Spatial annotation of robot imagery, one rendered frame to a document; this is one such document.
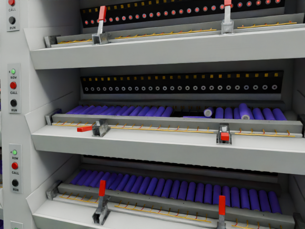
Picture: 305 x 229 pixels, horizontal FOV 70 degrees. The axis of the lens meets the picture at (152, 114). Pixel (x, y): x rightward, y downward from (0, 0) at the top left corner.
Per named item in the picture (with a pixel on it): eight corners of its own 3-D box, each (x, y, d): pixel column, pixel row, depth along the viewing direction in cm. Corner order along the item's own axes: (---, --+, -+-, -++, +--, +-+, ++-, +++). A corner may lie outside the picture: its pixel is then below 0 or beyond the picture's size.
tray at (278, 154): (322, 176, 37) (336, 126, 33) (35, 150, 55) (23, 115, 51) (290, 125, 54) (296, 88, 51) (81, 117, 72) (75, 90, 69)
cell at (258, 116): (260, 115, 50) (265, 127, 44) (252, 115, 51) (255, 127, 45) (261, 107, 49) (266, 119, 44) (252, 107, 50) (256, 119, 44)
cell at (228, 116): (230, 115, 52) (230, 127, 47) (223, 112, 52) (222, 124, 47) (233, 109, 51) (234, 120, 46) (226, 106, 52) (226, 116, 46)
